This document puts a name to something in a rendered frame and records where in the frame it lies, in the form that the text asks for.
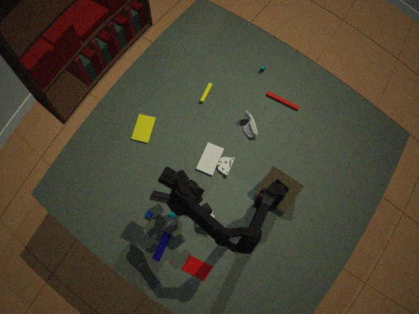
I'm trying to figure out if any yellow rectangular bar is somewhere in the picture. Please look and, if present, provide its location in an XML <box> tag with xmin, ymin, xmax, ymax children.
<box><xmin>200</xmin><ymin>82</ymin><xmax>212</xmax><ymax>103</ymax></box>

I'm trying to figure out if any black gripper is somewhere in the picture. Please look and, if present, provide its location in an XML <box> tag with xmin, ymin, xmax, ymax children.
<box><xmin>178</xmin><ymin>170</ymin><xmax>212</xmax><ymax>214</ymax></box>

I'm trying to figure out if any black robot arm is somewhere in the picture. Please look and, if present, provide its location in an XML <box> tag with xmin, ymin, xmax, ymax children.
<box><xmin>158</xmin><ymin>167</ymin><xmax>289</xmax><ymax>254</ymax></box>

